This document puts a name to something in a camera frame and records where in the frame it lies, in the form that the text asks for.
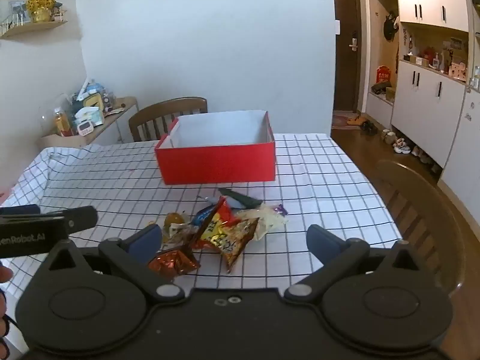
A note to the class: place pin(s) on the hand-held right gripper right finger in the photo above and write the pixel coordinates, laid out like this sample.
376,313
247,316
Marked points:
320,240

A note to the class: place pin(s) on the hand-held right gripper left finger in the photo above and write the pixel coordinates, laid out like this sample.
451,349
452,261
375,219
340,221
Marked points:
148,238

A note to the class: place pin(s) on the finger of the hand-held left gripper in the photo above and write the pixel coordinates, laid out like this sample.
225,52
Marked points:
18,210
80,219

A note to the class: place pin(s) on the small clear snack wrapper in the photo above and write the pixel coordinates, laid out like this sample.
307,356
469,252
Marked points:
180,234

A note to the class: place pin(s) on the copper foil snack packet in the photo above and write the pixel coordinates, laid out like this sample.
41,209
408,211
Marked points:
172,262

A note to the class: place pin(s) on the cream bread packet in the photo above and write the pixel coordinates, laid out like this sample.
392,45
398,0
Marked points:
266,221

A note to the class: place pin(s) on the blue cookie packet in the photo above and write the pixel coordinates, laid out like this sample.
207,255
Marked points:
204,217

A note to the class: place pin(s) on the red orange chip packet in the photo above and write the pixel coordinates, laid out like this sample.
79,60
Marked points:
225,238

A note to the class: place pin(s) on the dark green snack packet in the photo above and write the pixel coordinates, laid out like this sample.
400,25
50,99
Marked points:
242,198

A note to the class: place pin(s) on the red cardboard box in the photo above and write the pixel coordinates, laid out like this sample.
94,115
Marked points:
217,161

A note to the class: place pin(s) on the person's left hand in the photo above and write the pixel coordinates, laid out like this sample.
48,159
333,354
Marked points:
4,273

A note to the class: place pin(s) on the yellow jelly cup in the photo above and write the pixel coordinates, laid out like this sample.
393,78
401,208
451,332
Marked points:
175,220

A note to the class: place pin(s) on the purple candy wrapper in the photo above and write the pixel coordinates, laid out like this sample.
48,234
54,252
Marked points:
281,209

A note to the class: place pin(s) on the pink digital timer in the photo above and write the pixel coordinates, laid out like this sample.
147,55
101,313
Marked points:
85,128

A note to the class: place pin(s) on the orange bottle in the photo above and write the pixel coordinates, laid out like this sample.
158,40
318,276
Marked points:
63,123

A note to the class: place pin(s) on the tissue pack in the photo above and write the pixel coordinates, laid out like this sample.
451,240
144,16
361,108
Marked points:
92,114

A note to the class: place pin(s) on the wooden side table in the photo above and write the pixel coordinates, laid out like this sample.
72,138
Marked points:
112,114

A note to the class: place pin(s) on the brown wooden chair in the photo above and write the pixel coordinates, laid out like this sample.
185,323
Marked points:
423,195
168,107

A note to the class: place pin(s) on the yellow box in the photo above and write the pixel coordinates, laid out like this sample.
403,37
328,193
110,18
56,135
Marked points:
93,101

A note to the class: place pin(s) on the doormat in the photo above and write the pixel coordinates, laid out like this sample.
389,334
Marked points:
339,122

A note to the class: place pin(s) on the dark jar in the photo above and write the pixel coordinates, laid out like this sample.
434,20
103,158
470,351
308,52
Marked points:
108,101

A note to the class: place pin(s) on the dark shoes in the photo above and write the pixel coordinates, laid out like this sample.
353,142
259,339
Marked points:
369,128

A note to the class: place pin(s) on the beige shoes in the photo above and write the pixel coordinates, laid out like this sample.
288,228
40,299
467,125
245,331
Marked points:
387,135

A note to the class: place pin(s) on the white sneakers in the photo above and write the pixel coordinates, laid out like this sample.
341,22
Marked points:
402,146

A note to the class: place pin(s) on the brown slippers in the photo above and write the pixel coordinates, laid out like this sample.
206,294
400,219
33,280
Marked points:
356,121

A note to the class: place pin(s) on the white tube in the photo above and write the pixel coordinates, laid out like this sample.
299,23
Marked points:
83,89

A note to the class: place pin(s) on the blue round tin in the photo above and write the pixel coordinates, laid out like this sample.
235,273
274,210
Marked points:
96,89

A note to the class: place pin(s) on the white bench cabinet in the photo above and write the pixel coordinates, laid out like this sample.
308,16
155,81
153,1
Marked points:
377,110

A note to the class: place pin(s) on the dark brown door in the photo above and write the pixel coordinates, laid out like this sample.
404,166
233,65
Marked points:
347,82

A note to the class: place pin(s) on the white lower cabinet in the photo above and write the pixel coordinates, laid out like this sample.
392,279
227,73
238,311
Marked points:
423,112

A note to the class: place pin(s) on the dark bag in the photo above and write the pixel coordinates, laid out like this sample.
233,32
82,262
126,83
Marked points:
380,87

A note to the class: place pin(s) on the white rounded cabinet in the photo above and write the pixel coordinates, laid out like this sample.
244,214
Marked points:
465,157

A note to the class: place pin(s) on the red decoration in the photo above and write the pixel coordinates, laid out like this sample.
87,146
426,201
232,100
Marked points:
383,75

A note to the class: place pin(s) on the gold flower ornament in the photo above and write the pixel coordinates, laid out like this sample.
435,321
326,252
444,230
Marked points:
40,3

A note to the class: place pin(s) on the white upper cabinet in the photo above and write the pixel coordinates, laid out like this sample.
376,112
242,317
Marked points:
431,3

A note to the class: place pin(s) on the wooden wall shelf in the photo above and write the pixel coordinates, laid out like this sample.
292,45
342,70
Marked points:
33,27

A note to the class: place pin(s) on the white wall switch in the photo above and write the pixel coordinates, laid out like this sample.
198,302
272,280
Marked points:
337,27

